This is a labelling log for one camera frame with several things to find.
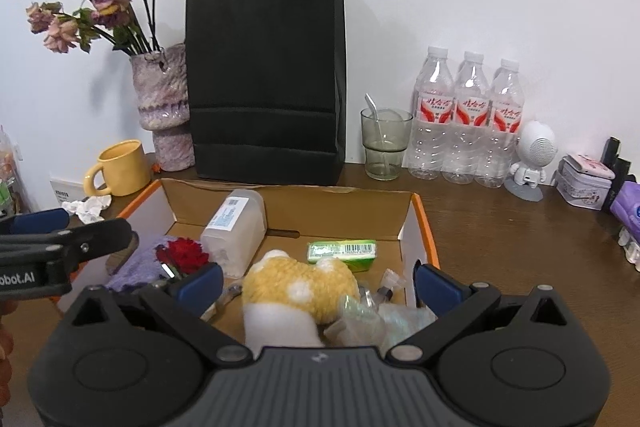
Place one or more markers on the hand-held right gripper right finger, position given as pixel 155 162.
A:
pixel 437 289

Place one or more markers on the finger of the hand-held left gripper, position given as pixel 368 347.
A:
pixel 40 222
pixel 100 239

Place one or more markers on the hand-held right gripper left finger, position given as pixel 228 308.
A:
pixel 200 287

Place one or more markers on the translucent plastic container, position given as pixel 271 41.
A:
pixel 232 232

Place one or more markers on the crinkled clear plastic wrap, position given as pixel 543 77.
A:
pixel 365 327

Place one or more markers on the yellow and white plush toy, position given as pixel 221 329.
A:
pixel 295 292

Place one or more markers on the orange-edged cardboard box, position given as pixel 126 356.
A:
pixel 350 212

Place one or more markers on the white ribbed items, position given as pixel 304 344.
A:
pixel 631 247

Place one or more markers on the person's left hand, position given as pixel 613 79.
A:
pixel 5 347

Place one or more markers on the crumpled white tissue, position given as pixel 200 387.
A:
pixel 87 207

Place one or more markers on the red artificial flower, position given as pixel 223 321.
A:
pixel 182 254

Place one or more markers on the small clear plastic piece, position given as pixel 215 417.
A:
pixel 390 284

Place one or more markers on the purple fuzzy cloth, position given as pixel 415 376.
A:
pixel 142 264

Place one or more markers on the clear snack bag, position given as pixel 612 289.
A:
pixel 9 177

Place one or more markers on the yellow mug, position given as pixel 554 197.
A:
pixel 125 169

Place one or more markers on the green packet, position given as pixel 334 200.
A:
pixel 345 253

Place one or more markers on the clear drinking glass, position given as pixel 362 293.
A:
pixel 385 157

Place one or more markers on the mottled purple ceramic vase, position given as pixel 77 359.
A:
pixel 165 107

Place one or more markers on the clear plastic water bottle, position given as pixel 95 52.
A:
pixel 470 122
pixel 430 117
pixel 505 127

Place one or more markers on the white robot figure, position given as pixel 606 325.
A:
pixel 536 147

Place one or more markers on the printed tin box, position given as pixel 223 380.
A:
pixel 582 182

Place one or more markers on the clear plastic spoon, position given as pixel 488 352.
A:
pixel 374 107

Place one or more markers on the purple packet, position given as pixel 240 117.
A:
pixel 630 207

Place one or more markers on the black upright item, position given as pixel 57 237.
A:
pixel 617 167

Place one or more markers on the black paper bag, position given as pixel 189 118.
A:
pixel 265 77

